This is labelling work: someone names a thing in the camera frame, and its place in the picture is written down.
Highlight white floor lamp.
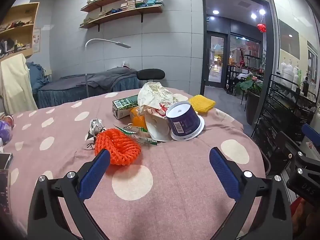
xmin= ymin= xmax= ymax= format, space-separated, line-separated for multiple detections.
xmin=84 ymin=38 xmax=132 ymax=98

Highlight black wire rack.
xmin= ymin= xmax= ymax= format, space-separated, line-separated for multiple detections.
xmin=251 ymin=74 xmax=318 ymax=155

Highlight smartphone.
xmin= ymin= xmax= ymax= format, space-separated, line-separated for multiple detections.
xmin=0 ymin=152 xmax=13 ymax=170

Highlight glass door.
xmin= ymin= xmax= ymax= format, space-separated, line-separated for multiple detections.
xmin=207 ymin=32 xmax=228 ymax=83

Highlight pink polka dot tablecloth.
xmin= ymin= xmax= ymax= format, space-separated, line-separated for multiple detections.
xmin=0 ymin=88 xmax=267 ymax=240

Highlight black chair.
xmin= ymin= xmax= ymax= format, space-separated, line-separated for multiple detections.
xmin=137 ymin=69 xmax=165 ymax=82

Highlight display table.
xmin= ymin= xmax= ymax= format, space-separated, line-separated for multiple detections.
xmin=226 ymin=55 xmax=265 ymax=95

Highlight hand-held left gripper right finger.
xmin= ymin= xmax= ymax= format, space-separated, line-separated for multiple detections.
xmin=209 ymin=147 xmax=293 ymax=240

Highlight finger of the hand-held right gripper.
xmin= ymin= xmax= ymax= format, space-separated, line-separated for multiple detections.
xmin=275 ymin=131 xmax=298 ymax=173
xmin=301 ymin=123 xmax=320 ymax=153

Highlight white red print plastic bag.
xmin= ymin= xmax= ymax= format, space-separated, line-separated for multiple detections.
xmin=137 ymin=82 xmax=180 ymax=120

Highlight cream cloth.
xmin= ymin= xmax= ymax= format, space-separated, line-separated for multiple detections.
xmin=0 ymin=54 xmax=38 ymax=115

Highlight black door frame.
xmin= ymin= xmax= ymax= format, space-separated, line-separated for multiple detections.
xmin=200 ymin=0 xmax=272 ymax=95

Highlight purple packet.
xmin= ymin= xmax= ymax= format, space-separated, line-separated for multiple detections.
xmin=0 ymin=120 xmax=13 ymax=145

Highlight black flat device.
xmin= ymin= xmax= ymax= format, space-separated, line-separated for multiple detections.
xmin=0 ymin=169 xmax=10 ymax=213

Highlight grey blanket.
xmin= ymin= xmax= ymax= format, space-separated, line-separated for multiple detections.
xmin=40 ymin=67 xmax=139 ymax=90

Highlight blue cloth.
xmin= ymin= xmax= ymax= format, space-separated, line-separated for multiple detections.
xmin=26 ymin=62 xmax=50 ymax=90

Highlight orange foam net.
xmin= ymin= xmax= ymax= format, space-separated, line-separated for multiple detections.
xmin=94 ymin=128 xmax=142 ymax=166

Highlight massage bed with blue skirt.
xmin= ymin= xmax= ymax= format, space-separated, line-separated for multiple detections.
xmin=35 ymin=67 xmax=140 ymax=108

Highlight wall shelves with books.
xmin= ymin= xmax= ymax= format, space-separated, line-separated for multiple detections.
xmin=80 ymin=0 xmax=164 ymax=27

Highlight dark plant pot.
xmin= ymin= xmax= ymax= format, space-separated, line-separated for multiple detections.
xmin=246 ymin=91 xmax=262 ymax=125

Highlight crumpled silver foil wrapper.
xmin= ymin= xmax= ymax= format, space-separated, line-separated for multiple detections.
xmin=86 ymin=119 xmax=107 ymax=140

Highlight green snack wrapper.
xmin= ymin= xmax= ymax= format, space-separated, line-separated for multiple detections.
xmin=114 ymin=124 xmax=158 ymax=145

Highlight yellow sponge cloth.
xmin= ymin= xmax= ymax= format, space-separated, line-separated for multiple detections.
xmin=187 ymin=94 xmax=216 ymax=114

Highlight wooden cabinet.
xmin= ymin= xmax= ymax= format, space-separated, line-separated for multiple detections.
xmin=0 ymin=2 xmax=40 ymax=60

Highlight green potted plant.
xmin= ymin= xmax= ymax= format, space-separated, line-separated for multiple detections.
xmin=235 ymin=76 xmax=263 ymax=97

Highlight orange juice plastic bottle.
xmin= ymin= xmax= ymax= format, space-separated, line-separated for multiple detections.
xmin=129 ymin=106 xmax=148 ymax=130

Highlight wall notice sheet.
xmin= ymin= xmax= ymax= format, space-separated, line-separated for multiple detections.
xmin=32 ymin=28 xmax=41 ymax=53

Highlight glass tank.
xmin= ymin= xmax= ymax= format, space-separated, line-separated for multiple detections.
xmin=244 ymin=54 xmax=262 ymax=68

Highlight row of pump bottles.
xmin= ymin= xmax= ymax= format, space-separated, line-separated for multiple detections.
xmin=278 ymin=59 xmax=318 ymax=98

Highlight green drink carton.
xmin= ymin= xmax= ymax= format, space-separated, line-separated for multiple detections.
xmin=112 ymin=94 xmax=139 ymax=120

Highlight purple plastic tub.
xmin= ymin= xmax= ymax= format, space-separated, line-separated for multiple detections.
xmin=165 ymin=101 xmax=205 ymax=141

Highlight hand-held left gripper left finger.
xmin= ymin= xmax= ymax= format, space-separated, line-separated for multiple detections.
xmin=27 ymin=149 xmax=111 ymax=240

